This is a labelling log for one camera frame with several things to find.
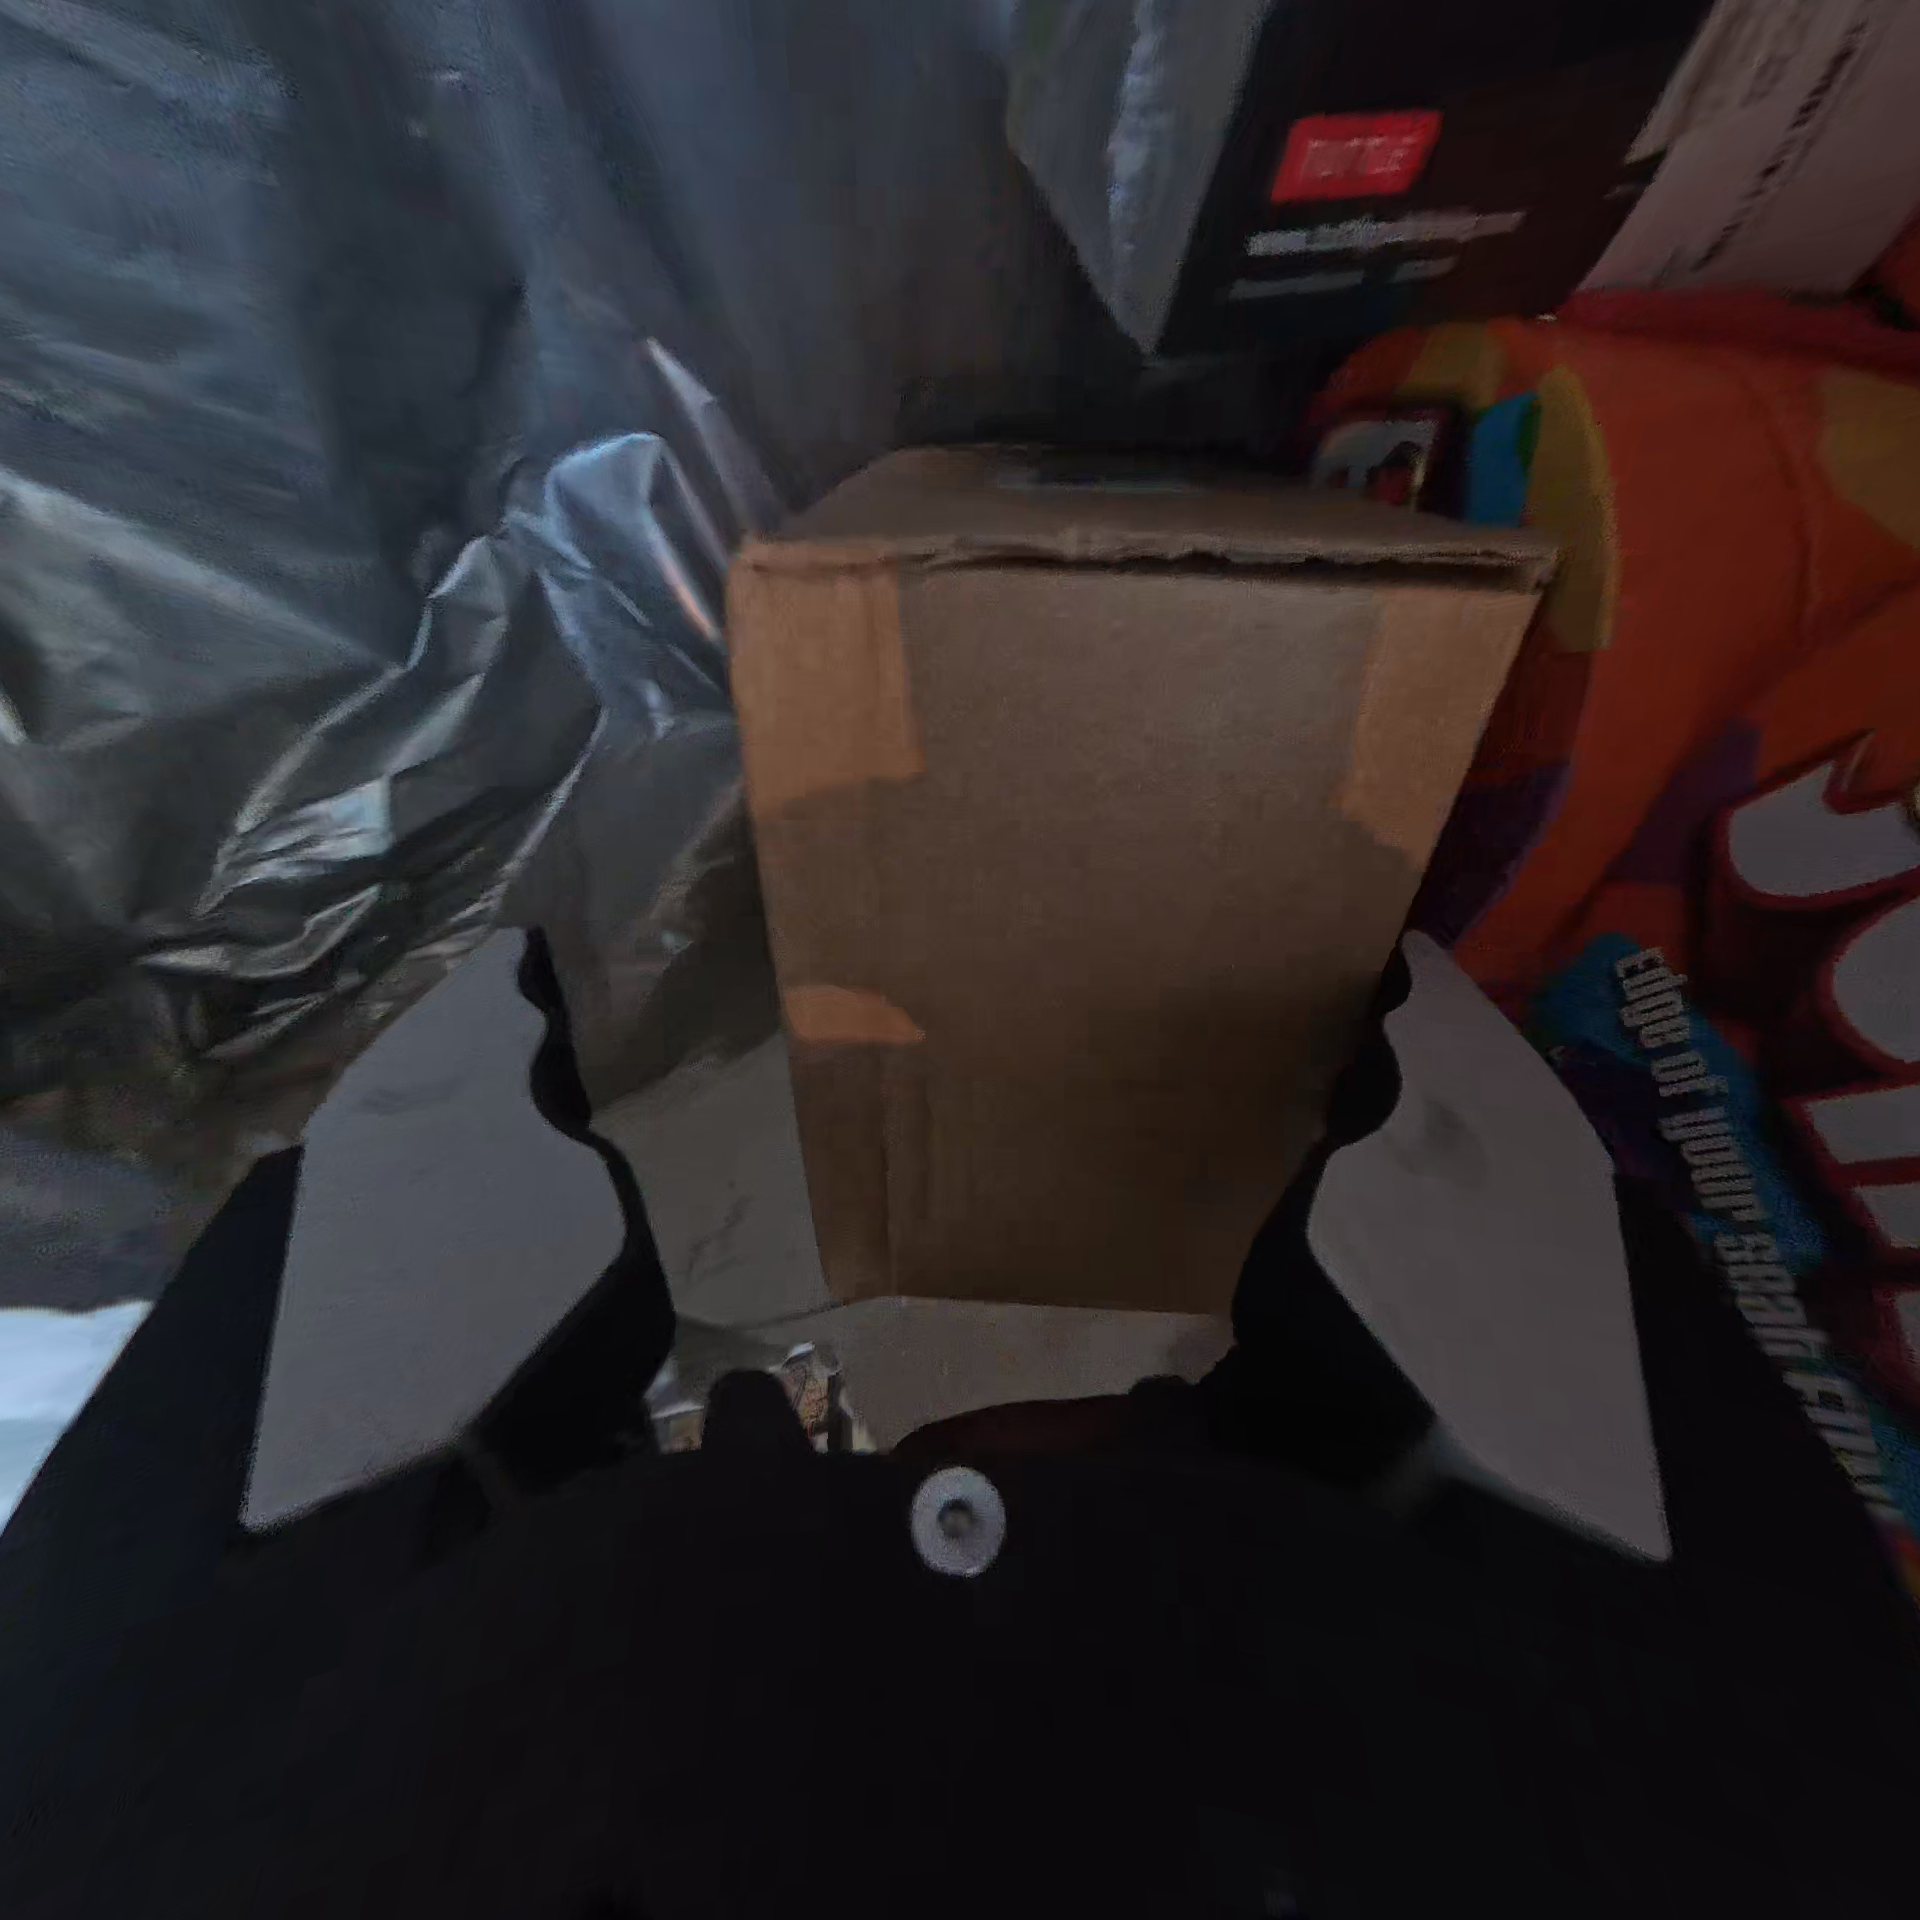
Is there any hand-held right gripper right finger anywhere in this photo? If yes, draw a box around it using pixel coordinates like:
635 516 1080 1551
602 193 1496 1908
1230 931 1675 1567

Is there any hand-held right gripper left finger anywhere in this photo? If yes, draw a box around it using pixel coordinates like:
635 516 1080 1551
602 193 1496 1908
239 927 680 1534

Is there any brown cardboard box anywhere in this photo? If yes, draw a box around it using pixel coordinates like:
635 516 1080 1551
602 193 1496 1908
725 441 1564 1326

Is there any orange colourful snack bag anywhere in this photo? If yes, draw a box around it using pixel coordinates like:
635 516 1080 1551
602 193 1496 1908
1302 284 1920 1571

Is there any grey plastic trash bag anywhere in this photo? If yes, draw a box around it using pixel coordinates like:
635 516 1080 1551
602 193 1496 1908
0 0 1082 1330

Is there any black box red label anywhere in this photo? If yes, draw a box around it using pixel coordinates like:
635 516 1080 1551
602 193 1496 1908
1151 0 1716 367

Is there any white cardboard box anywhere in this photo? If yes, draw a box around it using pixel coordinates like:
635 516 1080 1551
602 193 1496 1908
1573 0 1920 303

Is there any grey plastic mailer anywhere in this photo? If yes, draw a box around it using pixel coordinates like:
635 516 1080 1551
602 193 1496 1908
1001 0 1279 360

